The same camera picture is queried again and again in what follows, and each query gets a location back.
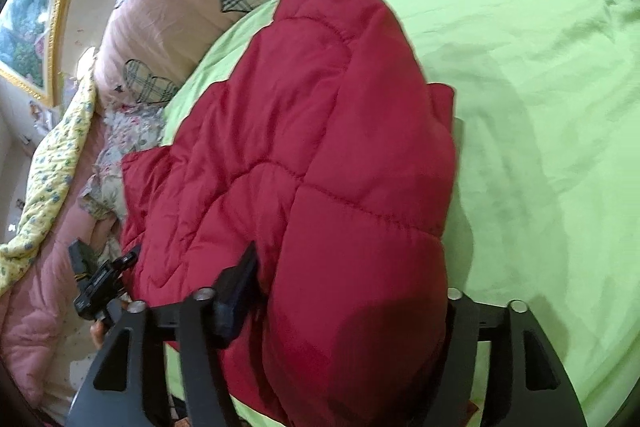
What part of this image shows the gold framed picture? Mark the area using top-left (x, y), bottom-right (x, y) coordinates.
top-left (0, 0), bottom-right (108, 105)

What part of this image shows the green bed sheet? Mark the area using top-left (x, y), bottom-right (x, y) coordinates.
top-left (162, 0), bottom-right (640, 427)

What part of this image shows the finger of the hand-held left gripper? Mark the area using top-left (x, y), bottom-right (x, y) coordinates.
top-left (68, 239), bottom-right (94, 279)
top-left (111, 245), bottom-right (143, 273)

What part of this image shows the grey floral cloth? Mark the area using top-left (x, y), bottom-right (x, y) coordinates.
top-left (80, 104), bottom-right (168, 228)

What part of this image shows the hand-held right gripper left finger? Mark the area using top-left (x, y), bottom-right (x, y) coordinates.
top-left (65, 242), bottom-right (258, 427)

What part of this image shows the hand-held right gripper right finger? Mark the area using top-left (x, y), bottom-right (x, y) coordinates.
top-left (430, 288), bottom-right (588, 427)

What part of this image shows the person's left hand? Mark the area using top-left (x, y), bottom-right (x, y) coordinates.
top-left (90, 299), bottom-right (132, 349)

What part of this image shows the red quilted jacket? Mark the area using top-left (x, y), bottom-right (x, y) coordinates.
top-left (120, 0), bottom-right (463, 427)

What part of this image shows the small wall picture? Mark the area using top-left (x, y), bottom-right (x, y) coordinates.
top-left (27, 101), bottom-right (51, 128)

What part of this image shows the yellow floral quilt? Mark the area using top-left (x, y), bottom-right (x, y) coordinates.
top-left (0, 57), bottom-right (98, 293)

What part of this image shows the pink quilted blanket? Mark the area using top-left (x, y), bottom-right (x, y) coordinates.
top-left (0, 122), bottom-right (128, 408)

